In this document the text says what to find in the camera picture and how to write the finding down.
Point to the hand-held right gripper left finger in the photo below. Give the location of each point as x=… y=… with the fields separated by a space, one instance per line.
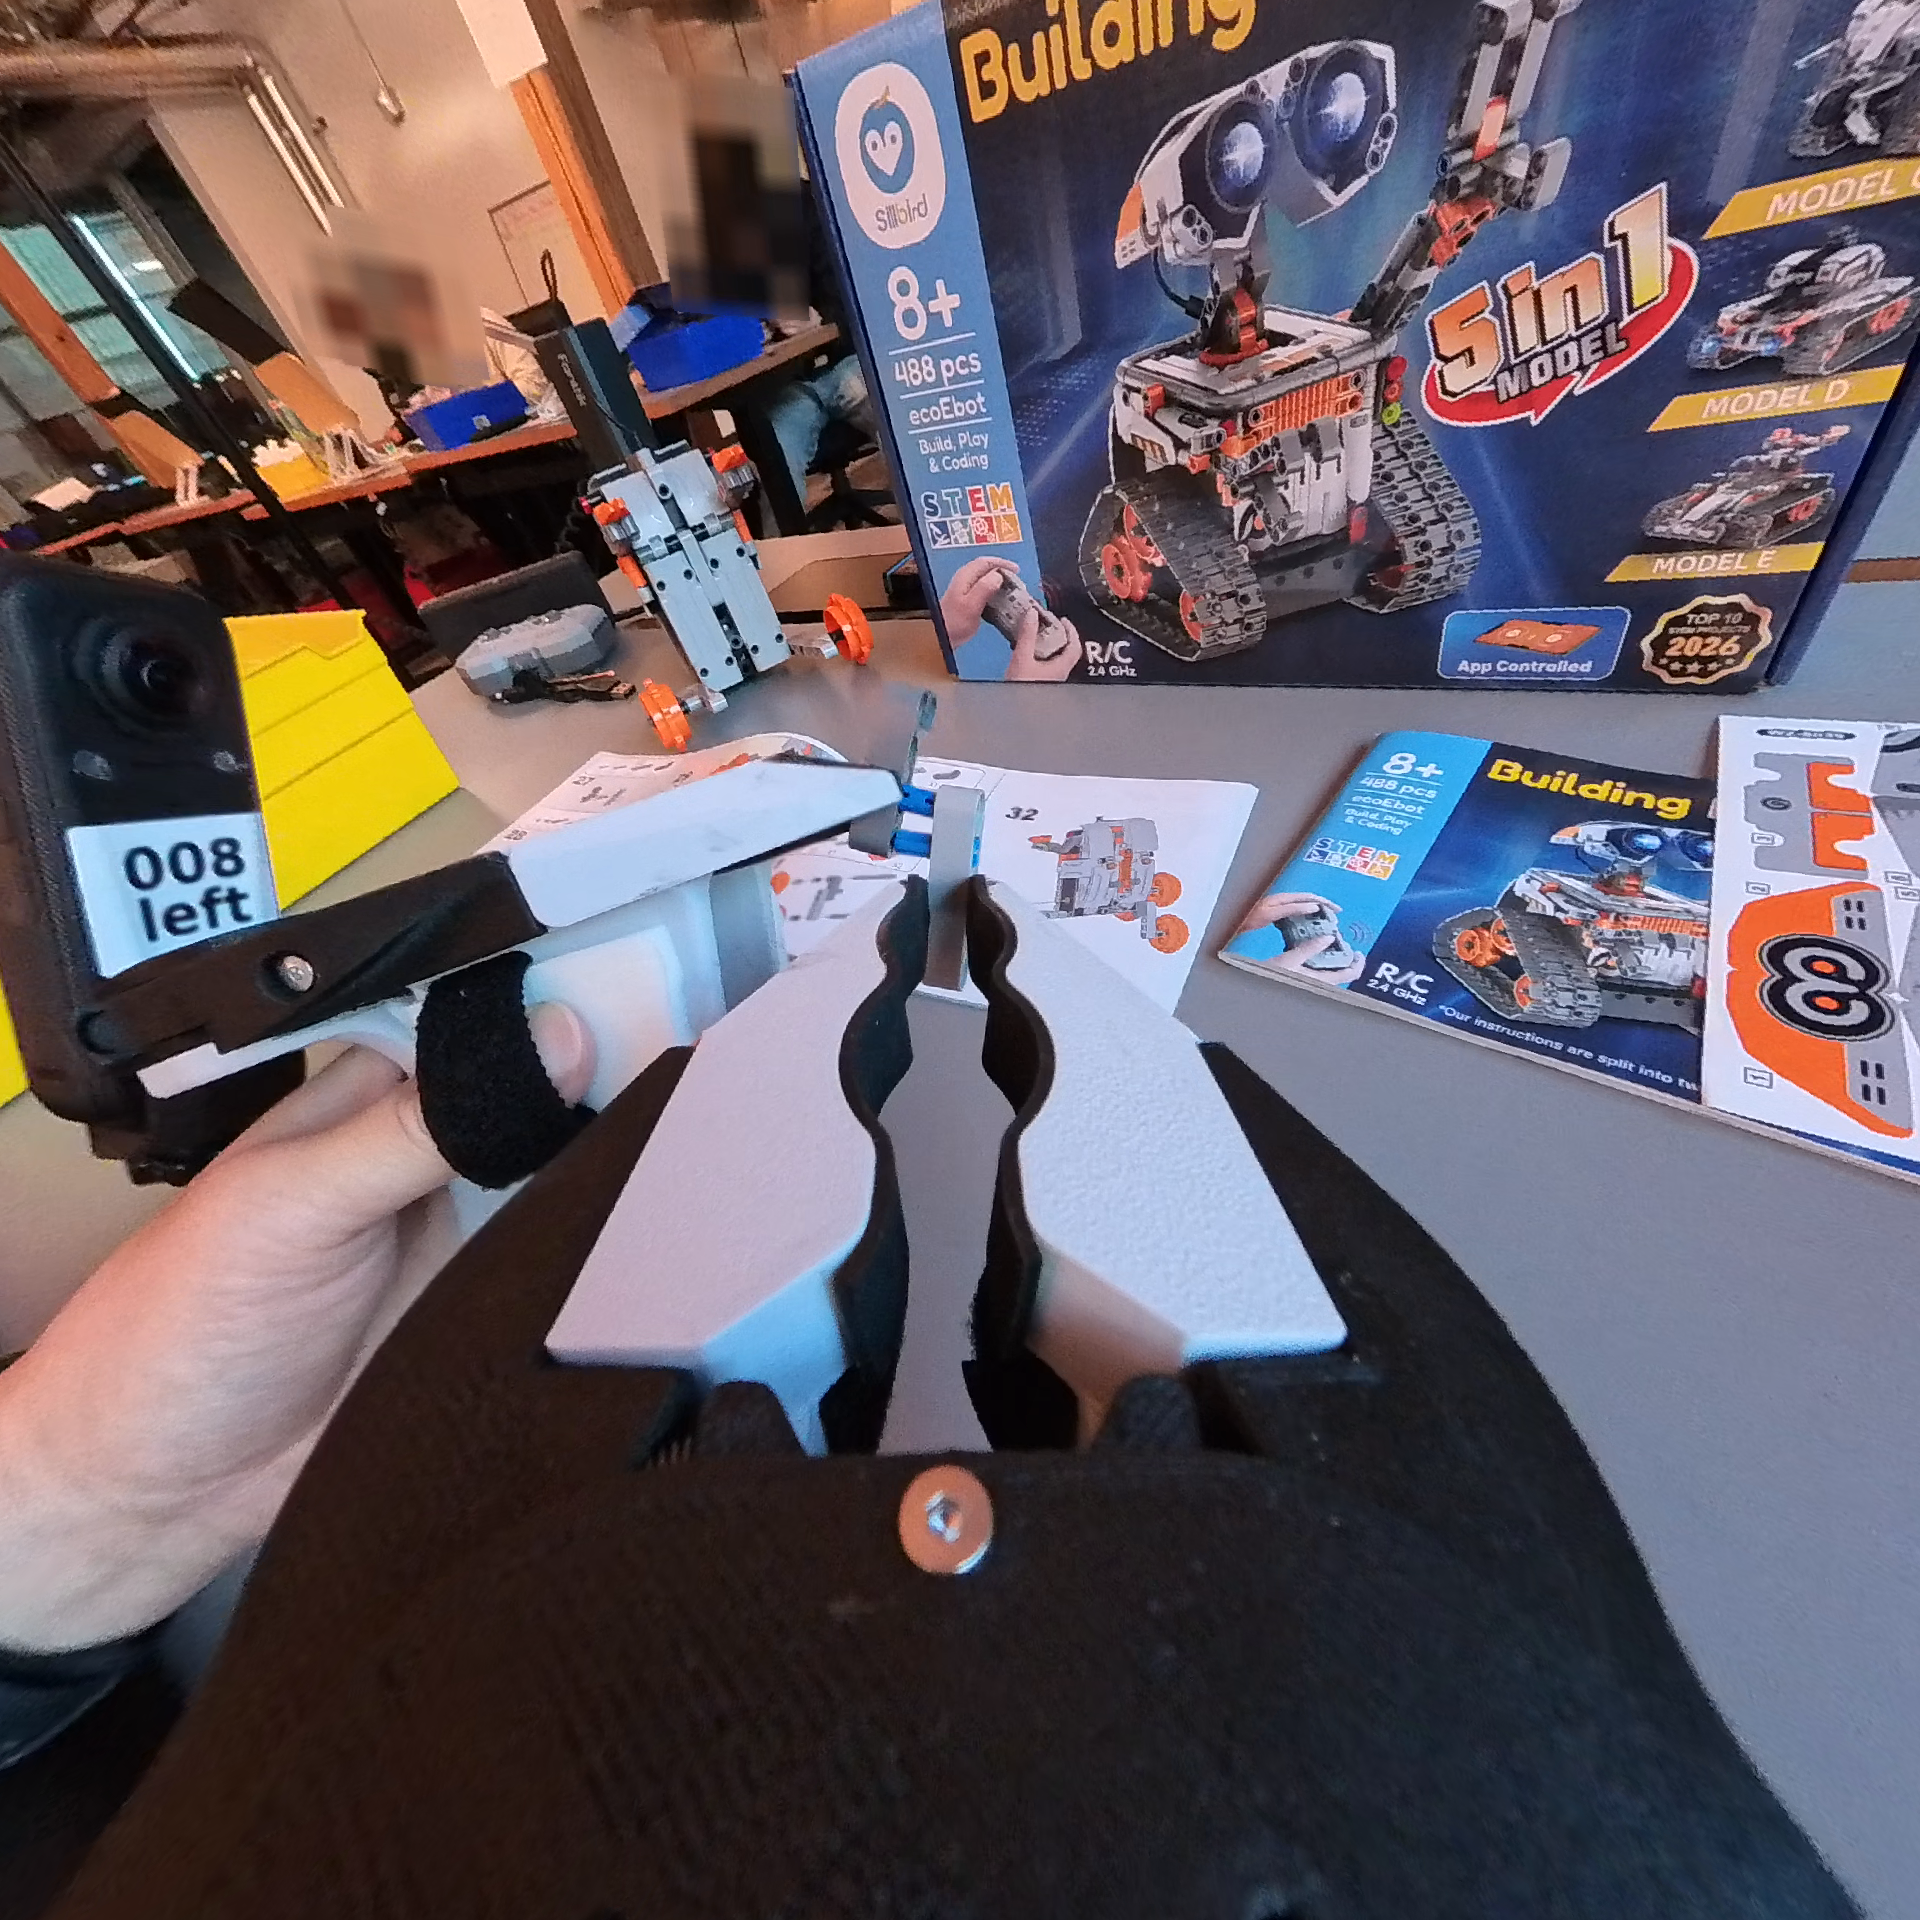
x=720 y=1201

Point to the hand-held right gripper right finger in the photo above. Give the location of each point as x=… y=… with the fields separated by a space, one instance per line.
x=1186 y=1201

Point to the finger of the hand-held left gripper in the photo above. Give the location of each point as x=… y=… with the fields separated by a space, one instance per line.
x=673 y=837

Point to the grey holed beam with blue pin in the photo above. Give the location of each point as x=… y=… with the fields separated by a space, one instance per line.
x=914 y=818

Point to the short grey toy beam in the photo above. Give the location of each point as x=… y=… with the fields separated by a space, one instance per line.
x=952 y=900

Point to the grey desk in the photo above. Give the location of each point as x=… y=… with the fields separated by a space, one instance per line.
x=1572 y=1352

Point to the person's left hand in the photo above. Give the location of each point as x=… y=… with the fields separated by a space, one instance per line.
x=192 y=1352

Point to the orange toy gear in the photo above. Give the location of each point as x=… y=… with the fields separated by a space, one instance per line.
x=848 y=627
x=663 y=713

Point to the grey battery motor unit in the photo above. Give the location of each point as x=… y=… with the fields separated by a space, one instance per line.
x=530 y=645

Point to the yellow plastic bin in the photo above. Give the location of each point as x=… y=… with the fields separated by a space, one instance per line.
x=356 y=752

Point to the partly built toy robot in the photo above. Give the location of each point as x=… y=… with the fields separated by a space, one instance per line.
x=698 y=570

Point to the black flat case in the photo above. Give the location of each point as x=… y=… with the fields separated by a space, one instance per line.
x=508 y=593

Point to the small black box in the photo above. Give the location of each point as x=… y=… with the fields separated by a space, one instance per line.
x=903 y=584

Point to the open white instruction booklet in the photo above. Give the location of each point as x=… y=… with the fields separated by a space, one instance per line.
x=1107 y=858

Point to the blue instruction booklet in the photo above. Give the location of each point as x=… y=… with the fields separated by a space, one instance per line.
x=1467 y=900

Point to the long wooden work table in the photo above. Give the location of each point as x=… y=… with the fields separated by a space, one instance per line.
x=450 y=449

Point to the blue plastic bin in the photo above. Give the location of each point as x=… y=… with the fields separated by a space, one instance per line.
x=693 y=346
x=464 y=416

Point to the black upright device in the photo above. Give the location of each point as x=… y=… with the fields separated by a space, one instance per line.
x=602 y=389

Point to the robot sticker sheet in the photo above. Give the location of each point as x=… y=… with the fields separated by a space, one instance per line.
x=1815 y=928

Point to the robot kit box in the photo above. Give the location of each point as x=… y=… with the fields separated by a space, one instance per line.
x=1348 y=378

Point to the black wrist band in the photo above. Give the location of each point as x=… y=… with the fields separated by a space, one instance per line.
x=59 y=1700

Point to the metal air duct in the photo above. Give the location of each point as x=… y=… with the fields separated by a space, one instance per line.
x=136 y=64

